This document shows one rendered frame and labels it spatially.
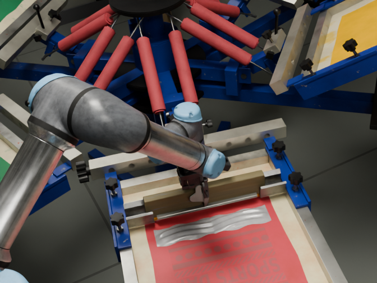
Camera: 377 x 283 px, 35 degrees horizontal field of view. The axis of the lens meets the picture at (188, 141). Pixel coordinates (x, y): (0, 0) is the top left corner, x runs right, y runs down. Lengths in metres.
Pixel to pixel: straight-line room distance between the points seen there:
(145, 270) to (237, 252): 0.27
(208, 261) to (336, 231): 1.45
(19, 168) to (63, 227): 2.07
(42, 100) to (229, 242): 0.78
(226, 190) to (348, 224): 1.41
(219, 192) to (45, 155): 0.73
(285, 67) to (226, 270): 0.78
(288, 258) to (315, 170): 1.72
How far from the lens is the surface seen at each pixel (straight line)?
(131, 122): 1.23
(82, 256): 3.17
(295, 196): 1.88
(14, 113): 2.38
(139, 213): 1.90
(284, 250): 1.80
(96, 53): 2.39
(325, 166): 3.49
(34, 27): 2.71
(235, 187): 1.87
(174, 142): 1.37
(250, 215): 1.88
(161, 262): 1.79
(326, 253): 1.75
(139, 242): 1.86
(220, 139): 2.04
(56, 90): 1.29
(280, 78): 2.09
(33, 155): 1.29
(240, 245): 1.81
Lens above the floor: 2.32
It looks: 39 degrees down
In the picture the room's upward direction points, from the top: 8 degrees counter-clockwise
